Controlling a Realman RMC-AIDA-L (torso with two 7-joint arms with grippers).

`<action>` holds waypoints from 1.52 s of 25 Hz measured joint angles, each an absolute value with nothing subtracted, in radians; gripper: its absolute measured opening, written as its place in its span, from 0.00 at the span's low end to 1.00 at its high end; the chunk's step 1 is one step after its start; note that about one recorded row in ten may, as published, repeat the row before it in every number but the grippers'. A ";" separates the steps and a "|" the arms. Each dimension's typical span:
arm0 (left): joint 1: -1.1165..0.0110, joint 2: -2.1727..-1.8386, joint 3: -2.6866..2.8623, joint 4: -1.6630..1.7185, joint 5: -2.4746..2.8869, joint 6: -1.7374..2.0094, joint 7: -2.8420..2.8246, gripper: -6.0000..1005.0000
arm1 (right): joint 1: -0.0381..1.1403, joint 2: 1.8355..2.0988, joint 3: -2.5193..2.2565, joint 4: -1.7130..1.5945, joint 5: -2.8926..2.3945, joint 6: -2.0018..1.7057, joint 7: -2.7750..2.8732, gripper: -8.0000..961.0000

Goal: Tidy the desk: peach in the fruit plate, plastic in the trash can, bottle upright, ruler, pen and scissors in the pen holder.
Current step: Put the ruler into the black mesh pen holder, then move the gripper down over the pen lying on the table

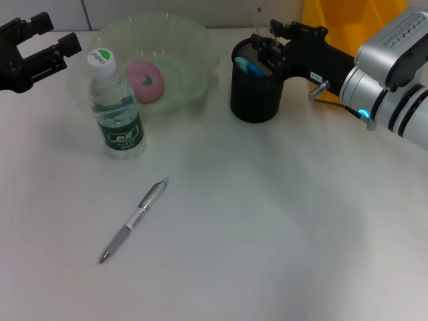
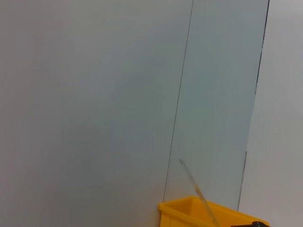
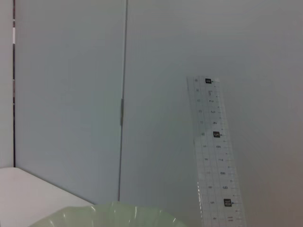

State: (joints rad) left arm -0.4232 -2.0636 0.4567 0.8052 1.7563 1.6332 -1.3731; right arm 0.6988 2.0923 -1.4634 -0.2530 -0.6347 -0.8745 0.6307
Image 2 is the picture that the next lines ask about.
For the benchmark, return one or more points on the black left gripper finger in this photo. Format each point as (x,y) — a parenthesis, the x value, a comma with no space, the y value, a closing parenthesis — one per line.
(258,224)

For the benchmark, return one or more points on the clear plastic ruler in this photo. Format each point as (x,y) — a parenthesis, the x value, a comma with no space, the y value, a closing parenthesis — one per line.
(198,191)

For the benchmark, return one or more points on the yellow plastic bin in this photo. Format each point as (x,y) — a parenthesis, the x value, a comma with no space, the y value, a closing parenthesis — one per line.
(182,212)

